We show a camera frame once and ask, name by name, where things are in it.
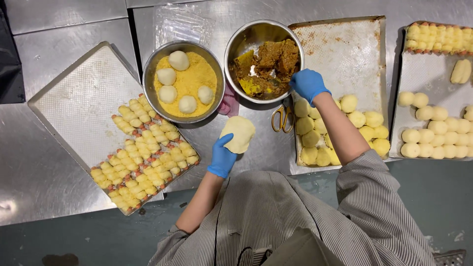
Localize person's left hand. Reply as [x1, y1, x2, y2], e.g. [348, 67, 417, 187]
[207, 133, 238, 179]

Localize person's right hand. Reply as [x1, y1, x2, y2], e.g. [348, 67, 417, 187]
[289, 69, 332, 108]

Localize round dough disc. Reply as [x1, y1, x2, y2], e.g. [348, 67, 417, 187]
[220, 116, 256, 154]

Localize brown yellow filling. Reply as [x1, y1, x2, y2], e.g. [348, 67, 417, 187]
[233, 39, 301, 98]

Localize stained metal baking tray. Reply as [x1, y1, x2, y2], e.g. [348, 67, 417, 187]
[287, 15, 390, 167]

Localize steel bowl with filling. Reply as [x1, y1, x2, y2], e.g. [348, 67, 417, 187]
[224, 19, 306, 104]

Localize pink cloth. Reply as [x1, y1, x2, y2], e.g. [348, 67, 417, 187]
[217, 83, 240, 118]

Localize heap of yellow dough balls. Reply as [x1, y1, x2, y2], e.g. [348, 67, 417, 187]
[294, 94, 391, 167]

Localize round white dough ball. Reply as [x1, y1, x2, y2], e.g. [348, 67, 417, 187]
[156, 67, 177, 86]
[197, 85, 215, 105]
[168, 50, 190, 71]
[178, 95, 198, 115]
[158, 85, 178, 104]

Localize yellow crumbs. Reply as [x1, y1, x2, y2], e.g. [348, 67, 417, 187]
[153, 52, 218, 118]

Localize clear plastic wrap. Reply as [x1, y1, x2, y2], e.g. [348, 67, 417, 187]
[152, 4, 216, 50]

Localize lined metal baking tray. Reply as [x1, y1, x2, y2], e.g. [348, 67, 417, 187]
[389, 21, 473, 162]

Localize grey striped shirt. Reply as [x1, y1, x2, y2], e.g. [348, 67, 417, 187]
[148, 149, 437, 266]

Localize steel bowl with crumbs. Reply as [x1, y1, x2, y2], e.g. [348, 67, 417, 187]
[142, 40, 226, 124]

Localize row of sausage dough rolls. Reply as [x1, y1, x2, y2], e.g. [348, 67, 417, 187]
[404, 22, 473, 56]

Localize cluster of pale dough balls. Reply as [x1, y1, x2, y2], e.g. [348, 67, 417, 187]
[398, 91, 473, 160]

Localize group of sausage dough rolls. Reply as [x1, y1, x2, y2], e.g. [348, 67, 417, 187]
[90, 93, 200, 212]

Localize oblong folded dough piece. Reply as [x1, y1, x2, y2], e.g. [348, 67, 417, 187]
[450, 59, 472, 84]

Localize beige apron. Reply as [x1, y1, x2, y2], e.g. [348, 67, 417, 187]
[236, 226, 346, 266]

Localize perforated metal baking tray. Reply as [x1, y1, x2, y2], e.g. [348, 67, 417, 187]
[27, 41, 202, 216]

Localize metal floor drain grate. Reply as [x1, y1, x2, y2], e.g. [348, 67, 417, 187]
[433, 249, 467, 266]

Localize black plastic bag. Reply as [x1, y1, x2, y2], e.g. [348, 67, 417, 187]
[0, 7, 26, 105]

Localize yellow-handled scissors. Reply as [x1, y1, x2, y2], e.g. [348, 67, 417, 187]
[271, 97, 295, 134]

